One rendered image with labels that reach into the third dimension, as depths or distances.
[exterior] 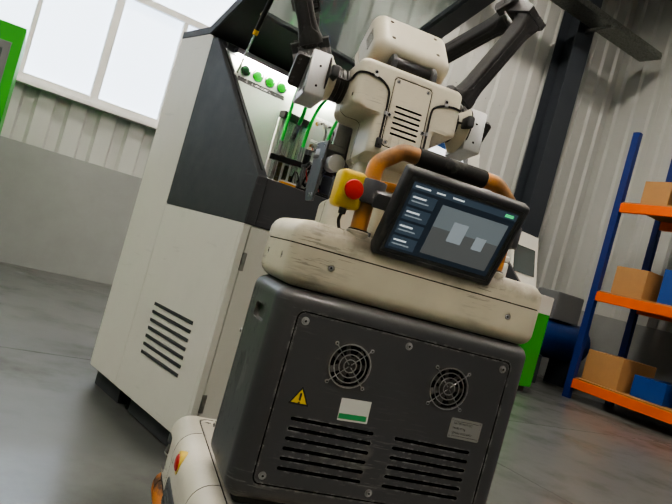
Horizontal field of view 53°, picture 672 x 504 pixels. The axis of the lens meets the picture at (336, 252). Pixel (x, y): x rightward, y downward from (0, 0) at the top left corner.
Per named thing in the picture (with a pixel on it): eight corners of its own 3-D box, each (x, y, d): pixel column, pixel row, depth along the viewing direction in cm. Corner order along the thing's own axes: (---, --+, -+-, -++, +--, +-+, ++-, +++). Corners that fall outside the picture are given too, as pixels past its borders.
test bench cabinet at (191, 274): (175, 465, 210) (243, 222, 211) (108, 402, 254) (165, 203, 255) (339, 466, 255) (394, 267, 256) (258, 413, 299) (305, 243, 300)
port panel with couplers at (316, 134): (301, 178, 284) (320, 108, 284) (296, 177, 287) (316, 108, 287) (324, 187, 292) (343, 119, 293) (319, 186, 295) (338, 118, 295)
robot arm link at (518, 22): (542, -9, 183) (558, 19, 189) (510, -9, 195) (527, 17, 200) (436, 114, 182) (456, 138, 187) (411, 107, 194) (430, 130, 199)
